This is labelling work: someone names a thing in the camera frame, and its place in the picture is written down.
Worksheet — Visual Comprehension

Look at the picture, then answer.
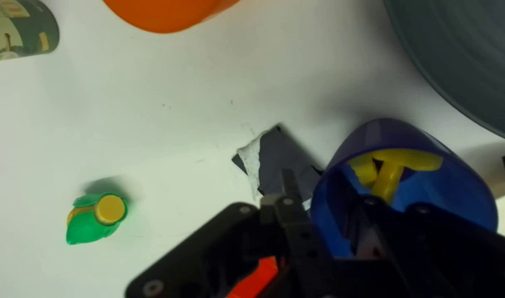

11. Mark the orange plastic bowl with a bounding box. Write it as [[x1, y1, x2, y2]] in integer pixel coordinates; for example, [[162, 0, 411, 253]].
[[101, 0, 241, 34]]

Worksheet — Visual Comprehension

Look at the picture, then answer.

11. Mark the green and yellow toy corn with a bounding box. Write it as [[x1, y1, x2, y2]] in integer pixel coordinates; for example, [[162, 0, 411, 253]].
[[65, 192, 129, 246]]

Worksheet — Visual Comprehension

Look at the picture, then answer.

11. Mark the grey plate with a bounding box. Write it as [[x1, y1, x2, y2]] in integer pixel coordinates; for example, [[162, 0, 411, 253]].
[[383, 0, 505, 144]]

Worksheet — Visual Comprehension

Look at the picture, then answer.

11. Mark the grey tape patch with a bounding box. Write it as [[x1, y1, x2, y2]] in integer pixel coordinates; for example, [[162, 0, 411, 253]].
[[232, 123, 324, 204]]

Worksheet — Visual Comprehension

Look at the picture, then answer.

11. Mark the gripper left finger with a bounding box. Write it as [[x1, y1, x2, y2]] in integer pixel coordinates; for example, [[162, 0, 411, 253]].
[[124, 169, 335, 298]]

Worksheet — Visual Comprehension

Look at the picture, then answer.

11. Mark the heap of yellow toy fries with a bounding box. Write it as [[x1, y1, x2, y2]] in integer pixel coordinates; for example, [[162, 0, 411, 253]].
[[347, 148, 444, 204]]

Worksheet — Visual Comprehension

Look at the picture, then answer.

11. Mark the green patterned can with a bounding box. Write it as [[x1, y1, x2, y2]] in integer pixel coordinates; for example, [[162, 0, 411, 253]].
[[0, 0, 60, 63]]

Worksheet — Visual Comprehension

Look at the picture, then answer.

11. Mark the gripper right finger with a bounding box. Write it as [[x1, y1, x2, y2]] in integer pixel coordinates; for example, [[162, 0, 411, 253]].
[[333, 171, 505, 298]]

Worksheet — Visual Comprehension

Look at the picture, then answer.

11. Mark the dark blue plastic cup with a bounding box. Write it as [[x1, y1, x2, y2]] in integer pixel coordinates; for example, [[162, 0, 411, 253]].
[[310, 118, 499, 258]]

